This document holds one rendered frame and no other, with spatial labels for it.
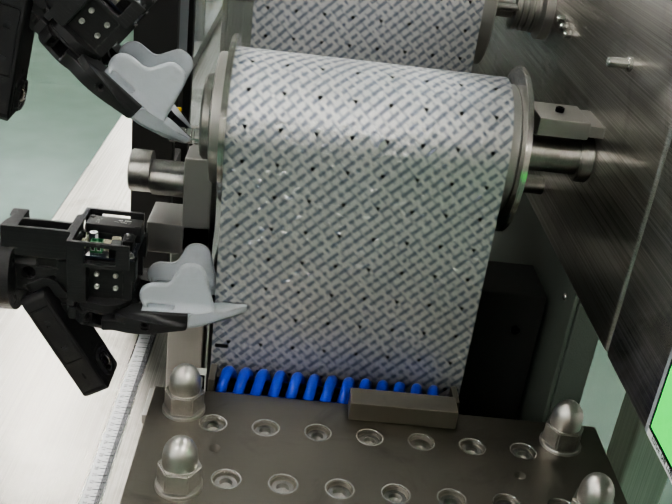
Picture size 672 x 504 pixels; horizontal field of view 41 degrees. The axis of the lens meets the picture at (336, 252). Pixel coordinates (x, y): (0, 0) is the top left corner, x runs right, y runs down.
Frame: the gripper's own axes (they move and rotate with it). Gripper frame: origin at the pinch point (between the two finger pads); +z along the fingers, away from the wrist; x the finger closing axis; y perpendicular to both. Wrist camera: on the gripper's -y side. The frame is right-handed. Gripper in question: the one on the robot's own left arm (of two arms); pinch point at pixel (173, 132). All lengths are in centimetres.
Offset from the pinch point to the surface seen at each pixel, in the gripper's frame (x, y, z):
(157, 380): 10.6, -27.3, 20.0
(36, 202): 248, -151, 13
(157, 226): 2.5, -8.9, 5.5
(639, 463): 8, 6, 66
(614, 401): 148, -21, 168
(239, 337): -4.8, -8.5, 16.7
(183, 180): 3.5, -4.1, 4.2
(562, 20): 18.5, 31.2, 21.8
